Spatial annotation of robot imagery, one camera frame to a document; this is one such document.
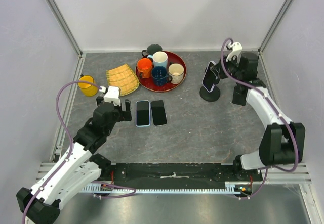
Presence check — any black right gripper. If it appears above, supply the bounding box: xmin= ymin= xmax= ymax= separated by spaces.
xmin=210 ymin=54 xmax=243 ymax=81

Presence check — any lavender cased phone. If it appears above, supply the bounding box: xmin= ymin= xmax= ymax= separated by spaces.
xmin=202 ymin=61 xmax=216 ymax=93

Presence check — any black round-base phone stand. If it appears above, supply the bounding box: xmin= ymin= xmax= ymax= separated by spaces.
xmin=199 ymin=79 xmax=221 ymax=102

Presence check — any light blue cased phone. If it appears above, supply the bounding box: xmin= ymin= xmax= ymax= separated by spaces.
xmin=135 ymin=100 xmax=150 ymax=127

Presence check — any clear cased black phone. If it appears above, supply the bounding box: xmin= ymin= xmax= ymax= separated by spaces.
xmin=151 ymin=100 xmax=167 ymax=126

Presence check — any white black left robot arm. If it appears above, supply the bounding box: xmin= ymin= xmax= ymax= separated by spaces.
xmin=16 ymin=97 xmax=132 ymax=223

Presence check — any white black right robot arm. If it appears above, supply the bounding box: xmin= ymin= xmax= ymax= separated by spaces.
xmin=205 ymin=52 xmax=305 ymax=181

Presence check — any black block phone stand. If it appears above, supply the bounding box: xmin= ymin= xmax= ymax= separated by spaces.
xmin=232 ymin=83 xmax=248 ymax=106

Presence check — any yellow mug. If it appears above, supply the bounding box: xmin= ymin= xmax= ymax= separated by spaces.
xmin=77 ymin=74 xmax=99 ymax=97

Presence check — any woven bamboo tray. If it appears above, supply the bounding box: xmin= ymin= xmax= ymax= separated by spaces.
xmin=106 ymin=64 xmax=140 ymax=96

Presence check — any cream dimpled mug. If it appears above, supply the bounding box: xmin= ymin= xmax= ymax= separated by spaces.
xmin=168 ymin=64 xmax=184 ymax=84

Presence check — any red round tray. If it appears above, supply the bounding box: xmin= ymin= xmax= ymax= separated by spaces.
xmin=135 ymin=51 xmax=187 ymax=92

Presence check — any orange mug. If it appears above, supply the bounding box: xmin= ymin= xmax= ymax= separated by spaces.
xmin=136 ymin=58 xmax=153 ymax=79

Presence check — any dark blue mug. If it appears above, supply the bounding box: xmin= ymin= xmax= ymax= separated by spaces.
xmin=151 ymin=66 xmax=172 ymax=87

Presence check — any light blue mug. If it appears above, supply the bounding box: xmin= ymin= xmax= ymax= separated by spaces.
xmin=147 ymin=51 xmax=168 ymax=68

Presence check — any dark grey mug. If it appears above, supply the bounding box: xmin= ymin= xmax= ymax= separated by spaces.
xmin=141 ymin=44 xmax=163 ymax=57

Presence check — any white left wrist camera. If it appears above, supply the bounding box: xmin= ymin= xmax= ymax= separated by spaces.
xmin=99 ymin=86 xmax=121 ymax=106

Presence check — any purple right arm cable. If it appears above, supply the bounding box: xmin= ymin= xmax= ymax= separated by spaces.
xmin=220 ymin=37 xmax=301 ymax=173

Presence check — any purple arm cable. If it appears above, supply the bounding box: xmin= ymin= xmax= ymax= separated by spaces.
xmin=21 ymin=81 xmax=106 ymax=224
xmin=220 ymin=37 xmax=301 ymax=173

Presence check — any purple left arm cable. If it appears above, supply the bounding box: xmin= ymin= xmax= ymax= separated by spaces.
xmin=21 ymin=81 xmax=106 ymax=224

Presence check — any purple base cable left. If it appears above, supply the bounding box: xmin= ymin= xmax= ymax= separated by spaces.
xmin=92 ymin=181 xmax=137 ymax=200

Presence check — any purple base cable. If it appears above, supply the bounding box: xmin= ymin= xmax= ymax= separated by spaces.
xmin=92 ymin=181 xmax=137 ymax=200
xmin=234 ymin=167 xmax=268 ymax=201

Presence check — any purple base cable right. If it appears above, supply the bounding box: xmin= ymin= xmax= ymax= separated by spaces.
xmin=234 ymin=167 xmax=268 ymax=201

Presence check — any right aluminium frame post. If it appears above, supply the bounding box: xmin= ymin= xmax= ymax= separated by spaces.
xmin=258 ymin=0 xmax=294 ymax=55

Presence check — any aluminium frame post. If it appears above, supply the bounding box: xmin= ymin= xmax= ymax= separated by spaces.
xmin=258 ymin=0 xmax=294 ymax=55
xmin=46 ymin=0 xmax=83 ymax=57

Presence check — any grey slotted cable duct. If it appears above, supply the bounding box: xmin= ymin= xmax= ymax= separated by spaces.
xmin=80 ymin=183 xmax=252 ymax=195

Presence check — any left aluminium frame post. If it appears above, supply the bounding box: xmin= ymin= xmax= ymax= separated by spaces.
xmin=46 ymin=0 xmax=83 ymax=57

